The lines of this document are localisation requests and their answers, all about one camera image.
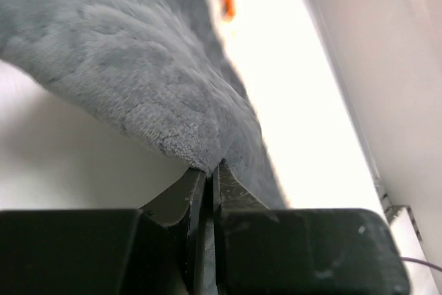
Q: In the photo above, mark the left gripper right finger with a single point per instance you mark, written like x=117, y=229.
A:
x=234, y=207

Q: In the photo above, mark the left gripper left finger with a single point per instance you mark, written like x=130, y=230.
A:
x=175, y=222

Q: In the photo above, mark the grey plush blanket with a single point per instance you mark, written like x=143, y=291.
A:
x=152, y=69

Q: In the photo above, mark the aluminium frame rail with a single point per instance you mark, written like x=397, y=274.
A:
x=390, y=210

